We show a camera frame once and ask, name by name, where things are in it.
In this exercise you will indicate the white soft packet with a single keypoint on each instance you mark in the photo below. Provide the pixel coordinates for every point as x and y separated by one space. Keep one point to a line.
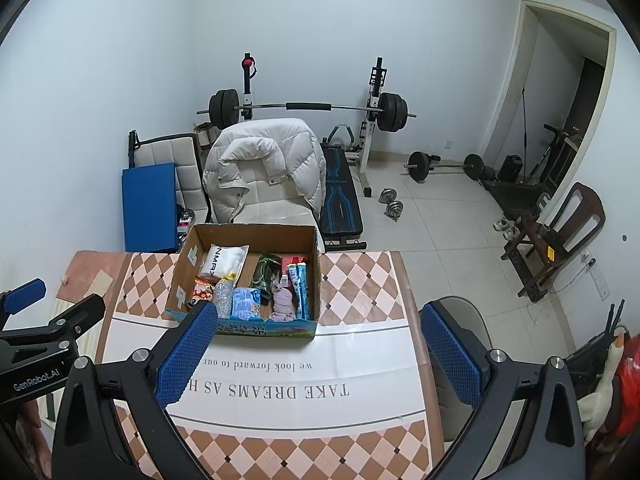
222 260

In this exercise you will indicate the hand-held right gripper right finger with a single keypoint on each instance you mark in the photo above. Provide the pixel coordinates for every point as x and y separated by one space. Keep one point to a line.
452 355

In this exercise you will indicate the white wall power strip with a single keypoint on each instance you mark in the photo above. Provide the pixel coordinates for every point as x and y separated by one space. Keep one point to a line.
597 280

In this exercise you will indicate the light blue snack packet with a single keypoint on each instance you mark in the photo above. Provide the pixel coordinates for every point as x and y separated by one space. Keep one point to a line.
245 302

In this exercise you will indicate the small brown cardboard box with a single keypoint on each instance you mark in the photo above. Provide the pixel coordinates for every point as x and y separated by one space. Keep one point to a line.
206 137

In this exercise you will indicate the blue folded mat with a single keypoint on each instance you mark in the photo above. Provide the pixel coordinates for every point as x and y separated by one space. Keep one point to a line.
150 205

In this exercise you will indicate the white goose plush toy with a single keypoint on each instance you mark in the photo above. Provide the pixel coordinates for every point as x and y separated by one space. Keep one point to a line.
602 395

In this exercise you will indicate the cartoon snack packet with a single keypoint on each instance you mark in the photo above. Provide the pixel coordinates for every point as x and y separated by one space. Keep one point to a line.
202 287

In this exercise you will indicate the long blue snack packet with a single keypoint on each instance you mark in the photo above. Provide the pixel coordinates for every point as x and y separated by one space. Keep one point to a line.
300 290

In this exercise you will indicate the red bag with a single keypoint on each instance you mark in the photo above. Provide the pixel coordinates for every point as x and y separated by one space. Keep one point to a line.
630 395

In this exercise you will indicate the white down jacket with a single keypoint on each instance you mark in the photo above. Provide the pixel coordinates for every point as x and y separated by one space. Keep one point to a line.
265 155

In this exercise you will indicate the dark wooden chair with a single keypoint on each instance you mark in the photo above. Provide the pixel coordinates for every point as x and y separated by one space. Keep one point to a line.
582 210

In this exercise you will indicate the barbell on rack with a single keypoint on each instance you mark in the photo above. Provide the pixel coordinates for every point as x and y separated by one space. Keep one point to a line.
372 130

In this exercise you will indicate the dark green snack packet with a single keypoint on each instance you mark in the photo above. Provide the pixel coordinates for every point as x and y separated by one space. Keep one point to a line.
265 272

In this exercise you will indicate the silver glitter pouch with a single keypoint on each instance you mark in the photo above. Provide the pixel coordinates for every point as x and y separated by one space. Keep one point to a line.
223 297

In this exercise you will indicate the black speaker box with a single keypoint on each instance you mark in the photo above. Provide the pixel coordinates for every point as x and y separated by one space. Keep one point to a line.
510 167

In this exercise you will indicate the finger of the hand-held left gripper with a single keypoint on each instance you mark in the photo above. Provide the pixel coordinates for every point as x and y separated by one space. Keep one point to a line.
65 322
22 295

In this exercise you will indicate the pair of white shoes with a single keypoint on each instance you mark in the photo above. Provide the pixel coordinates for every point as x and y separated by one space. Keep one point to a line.
506 227

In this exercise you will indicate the short barbell with black plates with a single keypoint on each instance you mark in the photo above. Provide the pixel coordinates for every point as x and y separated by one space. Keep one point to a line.
419 165

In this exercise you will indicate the white padded folding chair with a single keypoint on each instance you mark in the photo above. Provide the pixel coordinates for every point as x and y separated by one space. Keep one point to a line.
170 152

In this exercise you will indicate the small red and white box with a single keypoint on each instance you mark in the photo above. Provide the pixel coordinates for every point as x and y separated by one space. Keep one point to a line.
184 222

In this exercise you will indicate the red snack packet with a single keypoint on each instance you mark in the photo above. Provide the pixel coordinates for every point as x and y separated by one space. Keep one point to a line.
289 264

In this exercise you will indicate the black and blue weight bench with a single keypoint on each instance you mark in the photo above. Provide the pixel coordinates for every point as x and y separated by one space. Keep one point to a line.
342 200

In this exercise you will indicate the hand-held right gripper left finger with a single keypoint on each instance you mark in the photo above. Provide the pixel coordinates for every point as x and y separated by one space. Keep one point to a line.
190 355

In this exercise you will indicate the long barbell with black plates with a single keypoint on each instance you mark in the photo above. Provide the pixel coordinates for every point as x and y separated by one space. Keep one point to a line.
222 107

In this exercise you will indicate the person's left hand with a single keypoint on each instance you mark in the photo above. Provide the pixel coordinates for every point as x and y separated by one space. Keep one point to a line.
30 440

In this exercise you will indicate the black treadmill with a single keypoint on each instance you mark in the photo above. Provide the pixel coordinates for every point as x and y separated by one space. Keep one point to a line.
525 190

